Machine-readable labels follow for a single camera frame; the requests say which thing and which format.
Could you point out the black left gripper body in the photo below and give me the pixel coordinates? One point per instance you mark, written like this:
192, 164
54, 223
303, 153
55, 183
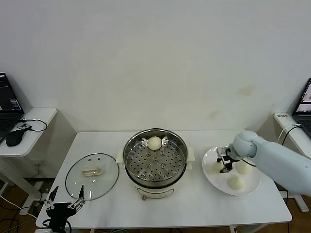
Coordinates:
58, 213

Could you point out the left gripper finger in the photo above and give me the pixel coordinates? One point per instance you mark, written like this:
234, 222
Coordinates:
49, 202
79, 201

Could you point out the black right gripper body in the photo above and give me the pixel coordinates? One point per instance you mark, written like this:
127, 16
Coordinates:
228, 161

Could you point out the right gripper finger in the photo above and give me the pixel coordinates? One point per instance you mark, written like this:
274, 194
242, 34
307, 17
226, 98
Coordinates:
226, 169
219, 160

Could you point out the white steamed baozi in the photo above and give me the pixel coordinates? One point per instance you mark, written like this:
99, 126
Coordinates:
154, 143
235, 183
215, 168
244, 169

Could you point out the round glass pot lid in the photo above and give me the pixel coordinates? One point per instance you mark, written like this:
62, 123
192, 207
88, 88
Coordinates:
97, 184

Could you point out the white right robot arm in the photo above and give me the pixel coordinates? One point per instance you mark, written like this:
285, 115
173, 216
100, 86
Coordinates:
279, 160

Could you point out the stainless steel steamer basket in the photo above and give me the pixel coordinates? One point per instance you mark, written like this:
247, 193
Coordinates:
155, 167

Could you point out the white round plate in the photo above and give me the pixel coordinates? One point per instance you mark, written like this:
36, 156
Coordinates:
218, 182

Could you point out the white side table with mouse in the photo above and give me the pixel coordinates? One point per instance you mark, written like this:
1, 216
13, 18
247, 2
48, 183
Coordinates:
36, 136

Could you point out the cream electric cooker base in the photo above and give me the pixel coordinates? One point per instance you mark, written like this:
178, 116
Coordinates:
158, 190

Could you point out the white printed table label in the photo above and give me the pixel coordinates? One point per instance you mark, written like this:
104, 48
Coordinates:
281, 116

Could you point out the white side table with label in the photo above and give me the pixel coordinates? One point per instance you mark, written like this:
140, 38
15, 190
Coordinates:
295, 139

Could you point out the black computer mouse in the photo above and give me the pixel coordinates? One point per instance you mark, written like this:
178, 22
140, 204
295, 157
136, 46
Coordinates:
14, 138

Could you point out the small black usb hub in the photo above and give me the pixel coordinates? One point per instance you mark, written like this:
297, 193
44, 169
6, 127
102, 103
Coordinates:
23, 126

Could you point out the black laptop with pink screen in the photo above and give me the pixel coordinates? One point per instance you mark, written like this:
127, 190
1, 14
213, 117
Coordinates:
303, 102

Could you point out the black laptop with dark screen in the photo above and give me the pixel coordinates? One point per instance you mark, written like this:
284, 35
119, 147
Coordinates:
7, 97

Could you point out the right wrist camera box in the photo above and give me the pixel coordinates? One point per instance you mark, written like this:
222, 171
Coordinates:
221, 152

